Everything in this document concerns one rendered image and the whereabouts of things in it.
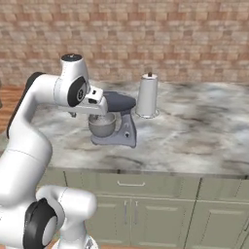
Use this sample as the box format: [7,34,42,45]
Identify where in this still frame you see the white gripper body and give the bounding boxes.
[58,95,109,117]

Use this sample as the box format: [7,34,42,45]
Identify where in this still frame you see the grey stand mixer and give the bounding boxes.
[88,90,138,150]

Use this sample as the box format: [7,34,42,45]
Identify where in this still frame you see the metal mixing bowl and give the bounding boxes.
[88,113,118,138]

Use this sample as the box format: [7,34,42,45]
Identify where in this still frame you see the white paper towel roll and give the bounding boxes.
[136,73,160,117]

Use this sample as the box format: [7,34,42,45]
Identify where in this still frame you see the paper towel holder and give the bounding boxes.
[134,71,160,120]

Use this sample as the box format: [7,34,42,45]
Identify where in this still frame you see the narrow green drawer front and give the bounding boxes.
[38,166,68,189]

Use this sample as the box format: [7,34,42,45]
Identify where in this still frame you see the wide green drawer front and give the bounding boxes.
[65,170,201,199]

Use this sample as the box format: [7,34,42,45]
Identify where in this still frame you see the green cupboard door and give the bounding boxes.
[185,199,249,249]
[130,197,196,249]
[86,195,132,246]

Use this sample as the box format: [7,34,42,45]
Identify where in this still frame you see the silver drawer handle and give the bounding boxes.
[117,180,146,188]

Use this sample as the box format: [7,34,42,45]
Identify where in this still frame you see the silver cupboard door handle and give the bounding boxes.
[123,199,128,226]
[133,200,139,226]

